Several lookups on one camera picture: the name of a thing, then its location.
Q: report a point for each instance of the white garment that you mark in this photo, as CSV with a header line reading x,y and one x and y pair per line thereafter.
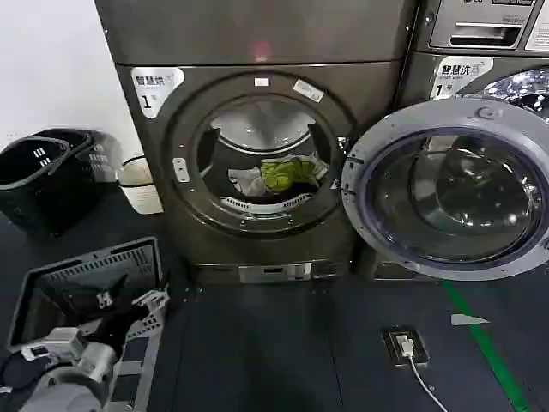
x,y
246,182

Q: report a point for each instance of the grey dryer with round opening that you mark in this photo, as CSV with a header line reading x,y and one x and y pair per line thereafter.
x,y
266,38

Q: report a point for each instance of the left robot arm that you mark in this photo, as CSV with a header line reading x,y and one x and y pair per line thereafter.
x,y
73,377

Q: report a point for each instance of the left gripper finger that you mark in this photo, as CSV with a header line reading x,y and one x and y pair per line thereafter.
x,y
112,294
148,299

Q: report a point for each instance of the floor power socket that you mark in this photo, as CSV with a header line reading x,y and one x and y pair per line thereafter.
x,y
392,347

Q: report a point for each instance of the black plastic laundry basket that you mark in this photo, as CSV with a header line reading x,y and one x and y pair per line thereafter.
x,y
105,154
30,193

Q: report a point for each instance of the green floor tape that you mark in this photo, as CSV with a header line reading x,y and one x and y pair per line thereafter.
x,y
484,339

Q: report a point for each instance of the white power plug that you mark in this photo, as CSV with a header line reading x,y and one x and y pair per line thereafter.
x,y
405,345

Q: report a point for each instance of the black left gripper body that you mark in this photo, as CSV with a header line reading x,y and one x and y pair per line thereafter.
x,y
112,327

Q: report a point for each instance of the round glass dryer door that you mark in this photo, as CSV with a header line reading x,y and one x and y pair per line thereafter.
x,y
454,189

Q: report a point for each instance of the grey slotted laundry basket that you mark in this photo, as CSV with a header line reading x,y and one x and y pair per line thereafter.
x,y
98,264

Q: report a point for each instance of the black garment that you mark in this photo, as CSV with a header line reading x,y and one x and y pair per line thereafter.
x,y
73,300

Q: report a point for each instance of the green garment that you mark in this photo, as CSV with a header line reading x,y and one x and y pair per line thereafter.
x,y
283,173

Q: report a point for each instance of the grey washing machine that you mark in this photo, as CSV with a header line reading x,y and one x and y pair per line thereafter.
x,y
429,81

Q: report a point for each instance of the white floor scrap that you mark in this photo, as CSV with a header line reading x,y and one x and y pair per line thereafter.
x,y
467,319

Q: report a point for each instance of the dark blue garment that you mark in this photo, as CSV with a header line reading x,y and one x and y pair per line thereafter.
x,y
291,194

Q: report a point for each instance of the white waste bin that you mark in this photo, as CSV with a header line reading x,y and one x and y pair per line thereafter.
x,y
139,189

